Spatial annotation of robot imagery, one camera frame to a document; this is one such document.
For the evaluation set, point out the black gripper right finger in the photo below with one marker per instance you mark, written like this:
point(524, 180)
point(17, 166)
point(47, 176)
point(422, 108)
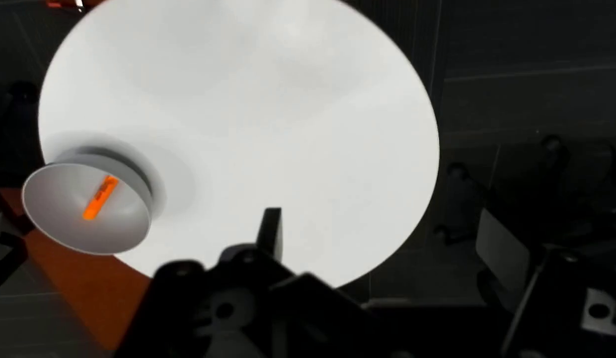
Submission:
point(502, 255)

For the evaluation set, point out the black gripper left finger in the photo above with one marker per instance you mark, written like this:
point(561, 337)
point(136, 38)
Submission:
point(271, 229)

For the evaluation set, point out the orange carrot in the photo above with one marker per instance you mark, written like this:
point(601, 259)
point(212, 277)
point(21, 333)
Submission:
point(100, 198)

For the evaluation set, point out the grey round bowl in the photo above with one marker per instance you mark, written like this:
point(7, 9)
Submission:
point(82, 212)

